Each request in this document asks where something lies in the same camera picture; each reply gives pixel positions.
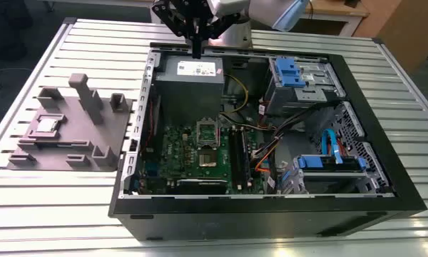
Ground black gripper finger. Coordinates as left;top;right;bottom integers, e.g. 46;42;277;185
150;0;198;59
197;14;241;59

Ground metal socket cover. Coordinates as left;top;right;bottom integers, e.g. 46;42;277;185
196;117;220;148

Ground thin metal locking lever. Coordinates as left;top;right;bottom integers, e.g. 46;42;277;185
216;115;222;149

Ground silver CPU green edge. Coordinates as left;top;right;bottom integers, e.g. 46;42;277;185
34;119;60;133

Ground CPU socket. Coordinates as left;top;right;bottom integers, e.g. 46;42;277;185
196;147;218;169

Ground blue drive carrier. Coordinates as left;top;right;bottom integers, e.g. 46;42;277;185
274;57;306;88

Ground grey power supply unit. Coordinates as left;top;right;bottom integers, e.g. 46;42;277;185
152;55;225;126

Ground silver optical drive cage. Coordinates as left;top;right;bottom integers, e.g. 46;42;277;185
262;55;345;116

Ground green motherboard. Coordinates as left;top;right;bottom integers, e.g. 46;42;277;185
138;115;268;195

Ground black RAM slot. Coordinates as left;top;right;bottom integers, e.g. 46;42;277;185
238;127;249;188
229;127;240;188
233;127;245;188

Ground wooden cabinet panel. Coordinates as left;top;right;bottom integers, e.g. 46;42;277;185
352;0;428;78

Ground grey parts rack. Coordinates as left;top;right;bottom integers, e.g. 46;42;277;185
5;73;136;172

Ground hard disk in blue carrier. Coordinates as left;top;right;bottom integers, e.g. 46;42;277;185
293;154;368;174

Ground black graphics card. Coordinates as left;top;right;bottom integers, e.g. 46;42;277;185
165;177;228;195

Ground silver disk bay cage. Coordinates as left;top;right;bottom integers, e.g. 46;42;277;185
276;154;394;195

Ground black PC case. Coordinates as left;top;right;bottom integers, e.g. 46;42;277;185
108;41;428;241

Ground yellow wire bundle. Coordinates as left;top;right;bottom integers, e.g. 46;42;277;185
220;73;250;116

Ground wooden desk white frame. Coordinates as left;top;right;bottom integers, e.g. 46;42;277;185
294;0;370;38

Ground black white wire bundle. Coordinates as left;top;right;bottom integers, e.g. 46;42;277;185
218;111;276;132

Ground black cable bundle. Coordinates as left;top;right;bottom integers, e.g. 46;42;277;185
254;100;342;158

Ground blue flat wire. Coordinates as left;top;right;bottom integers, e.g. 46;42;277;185
320;128;342;165

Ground orange wires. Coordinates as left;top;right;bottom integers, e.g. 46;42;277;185
253;156;272;175

